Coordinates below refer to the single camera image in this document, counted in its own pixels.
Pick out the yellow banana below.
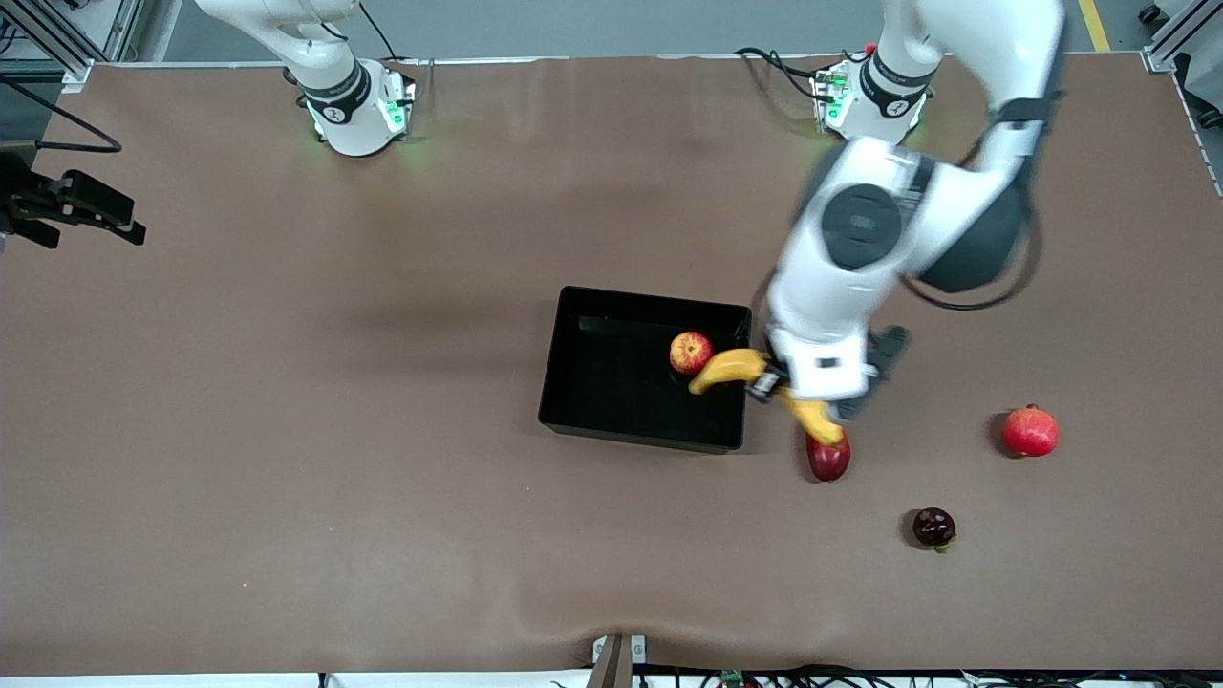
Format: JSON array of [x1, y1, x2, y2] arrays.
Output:
[[688, 348, 848, 447]]

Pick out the red yellow apple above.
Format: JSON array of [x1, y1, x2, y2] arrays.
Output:
[[669, 331, 715, 376]]

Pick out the black rectangular plastic tray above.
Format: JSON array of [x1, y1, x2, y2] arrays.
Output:
[[537, 285, 753, 454]]

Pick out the red yellow mango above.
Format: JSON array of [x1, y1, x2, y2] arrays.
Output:
[[806, 430, 852, 484]]

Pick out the dark purple mangosteen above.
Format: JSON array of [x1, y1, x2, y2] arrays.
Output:
[[912, 507, 958, 553]]

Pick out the red pomegranate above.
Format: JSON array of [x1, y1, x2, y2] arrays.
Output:
[[1001, 403, 1061, 459]]

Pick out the brown table cover mat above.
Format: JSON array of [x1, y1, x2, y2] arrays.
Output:
[[0, 52, 1223, 676]]

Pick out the black right arm wrist cable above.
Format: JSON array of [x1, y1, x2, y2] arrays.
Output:
[[0, 75, 123, 155]]

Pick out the black arm wrist cable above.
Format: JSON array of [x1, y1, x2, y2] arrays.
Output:
[[902, 91, 1044, 313], [0, 75, 123, 155]]

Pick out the aluminium frame profile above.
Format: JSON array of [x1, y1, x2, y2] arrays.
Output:
[[1139, 0, 1223, 75], [0, 0, 146, 94]]

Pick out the black left arm wrist cable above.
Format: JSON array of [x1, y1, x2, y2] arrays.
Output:
[[902, 91, 1044, 313]]

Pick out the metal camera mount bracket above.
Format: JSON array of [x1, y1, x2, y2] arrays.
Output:
[[590, 633, 650, 688]]

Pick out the black left arm base cable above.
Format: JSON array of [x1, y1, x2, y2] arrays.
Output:
[[734, 45, 834, 102]]

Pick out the black arm base cable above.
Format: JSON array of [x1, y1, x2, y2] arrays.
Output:
[[734, 45, 834, 102], [357, 0, 400, 64]]

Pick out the black right arm base cable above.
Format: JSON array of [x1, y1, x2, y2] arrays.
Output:
[[357, 0, 400, 64]]

